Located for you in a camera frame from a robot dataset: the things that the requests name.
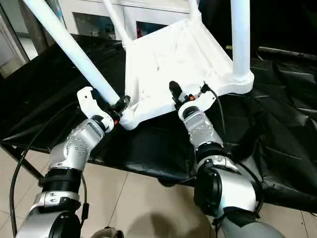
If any white plastic table leg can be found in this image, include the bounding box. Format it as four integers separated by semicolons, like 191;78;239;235
187;0;202;19
22;0;122;108
102;0;133;49
230;0;254;84

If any black mat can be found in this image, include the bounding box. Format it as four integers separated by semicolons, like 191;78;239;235
0;34;317;214

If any white cabinet with glass doors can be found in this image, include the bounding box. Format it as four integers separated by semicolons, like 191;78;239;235
57;0;200;41

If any grey curtain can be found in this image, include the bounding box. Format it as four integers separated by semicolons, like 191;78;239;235
17;0;51;53

